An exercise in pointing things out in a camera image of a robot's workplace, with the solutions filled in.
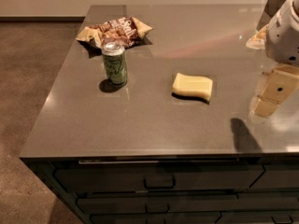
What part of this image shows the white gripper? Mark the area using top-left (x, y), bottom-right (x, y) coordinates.
top-left (249, 64), bottom-right (299, 118)

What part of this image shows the green drink can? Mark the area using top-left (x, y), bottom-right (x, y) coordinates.
top-left (102, 42), bottom-right (127, 87)

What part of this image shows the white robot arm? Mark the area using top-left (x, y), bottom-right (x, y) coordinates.
top-left (247, 0), bottom-right (299, 118)

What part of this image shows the pale snack packet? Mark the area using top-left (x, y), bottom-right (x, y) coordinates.
top-left (246, 25), bottom-right (268, 49)

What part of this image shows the yellow sponge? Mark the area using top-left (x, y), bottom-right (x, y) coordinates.
top-left (172, 73), bottom-right (213, 102)

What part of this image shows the dark drawer cabinet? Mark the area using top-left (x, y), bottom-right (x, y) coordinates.
top-left (24, 158), bottom-right (299, 224)

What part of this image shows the dark snack box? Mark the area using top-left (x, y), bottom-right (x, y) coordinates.
top-left (256, 0), bottom-right (286, 31)

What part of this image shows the brown chip bag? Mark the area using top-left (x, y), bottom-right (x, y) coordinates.
top-left (77, 17), bottom-right (152, 49)

